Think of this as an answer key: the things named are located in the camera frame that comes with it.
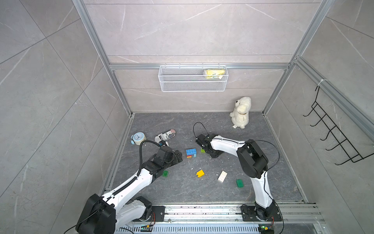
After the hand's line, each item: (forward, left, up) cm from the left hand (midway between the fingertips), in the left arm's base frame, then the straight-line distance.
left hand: (178, 153), depth 84 cm
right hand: (+6, -28, -9) cm, 30 cm away
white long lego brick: (-11, -26, -10) cm, 30 cm away
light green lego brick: (0, -14, +3) cm, 15 cm away
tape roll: (+17, +29, -7) cm, 35 cm away
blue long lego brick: (+4, -7, -5) cm, 10 cm away
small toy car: (+18, +10, -7) cm, 22 cm away
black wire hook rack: (+3, -76, +21) cm, 78 cm away
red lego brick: (+3, -7, -10) cm, 12 cm away
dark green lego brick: (-8, +9, -9) cm, 15 cm away
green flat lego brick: (-15, -36, -10) cm, 40 cm away
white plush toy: (+30, -45, -1) cm, 54 cm away
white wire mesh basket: (+49, -10, +19) cm, 53 cm away
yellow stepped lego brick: (-9, -13, -10) cm, 18 cm away
